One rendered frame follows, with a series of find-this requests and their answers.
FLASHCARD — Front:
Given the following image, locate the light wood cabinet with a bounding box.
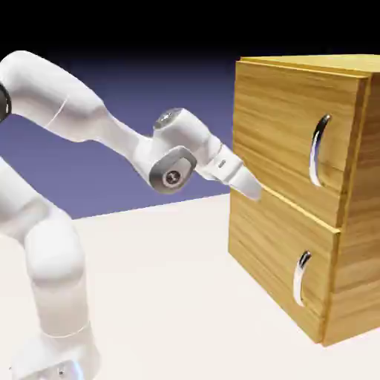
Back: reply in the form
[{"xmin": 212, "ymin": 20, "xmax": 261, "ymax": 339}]
[{"xmin": 227, "ymin": 53, "xmax": 380, "ymax": 347}]

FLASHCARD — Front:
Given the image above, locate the large wood cabinet door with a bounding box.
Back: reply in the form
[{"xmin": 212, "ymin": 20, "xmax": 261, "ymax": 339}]
[{"xmin": 232, "ymin": 60, "xmax": 368, "ymax": 229}]

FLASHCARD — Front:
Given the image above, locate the small wood cabinet door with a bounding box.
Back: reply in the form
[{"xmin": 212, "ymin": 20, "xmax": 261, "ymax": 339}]
[{"xmin": 227, "ymin": 186, "xmax": 341, "ymax": 344}]

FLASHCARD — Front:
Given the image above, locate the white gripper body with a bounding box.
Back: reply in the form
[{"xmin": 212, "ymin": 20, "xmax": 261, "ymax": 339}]
[{"xmin": 228, "ymin": 166, "xmax": 263, "ymax": 202}]

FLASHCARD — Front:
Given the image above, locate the short curved silver handle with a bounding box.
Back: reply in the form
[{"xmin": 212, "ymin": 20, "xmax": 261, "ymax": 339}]
[{"xmin": 292, "ymin": 250, "xmax": 312, "ymax": 308}]

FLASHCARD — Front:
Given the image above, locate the long curved silver handle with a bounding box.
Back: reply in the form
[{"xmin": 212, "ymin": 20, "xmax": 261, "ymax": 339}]
[{"xmin": 309, "ymin": 114, "xmax": 333, "ymax": 188}]

